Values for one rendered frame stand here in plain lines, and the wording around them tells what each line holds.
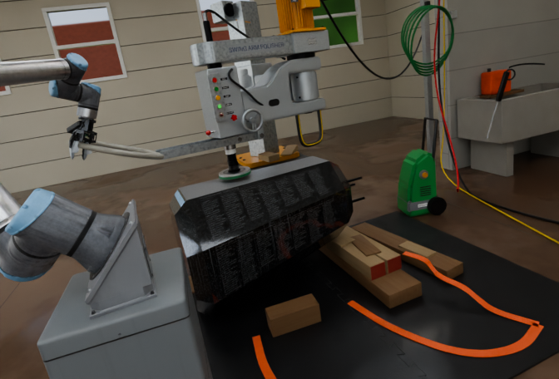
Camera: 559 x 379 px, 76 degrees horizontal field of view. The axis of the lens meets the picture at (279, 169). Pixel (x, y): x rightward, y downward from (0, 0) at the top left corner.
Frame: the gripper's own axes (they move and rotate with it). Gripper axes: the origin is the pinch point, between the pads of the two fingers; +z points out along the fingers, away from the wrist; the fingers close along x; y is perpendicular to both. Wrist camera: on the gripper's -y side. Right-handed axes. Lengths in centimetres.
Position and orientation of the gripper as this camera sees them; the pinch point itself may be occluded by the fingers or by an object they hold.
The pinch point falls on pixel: (77, 156)
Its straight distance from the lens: 207.1
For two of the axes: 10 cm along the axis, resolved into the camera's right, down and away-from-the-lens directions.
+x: 4.6, 0.5, 8.9
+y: 8.7, 1.8, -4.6
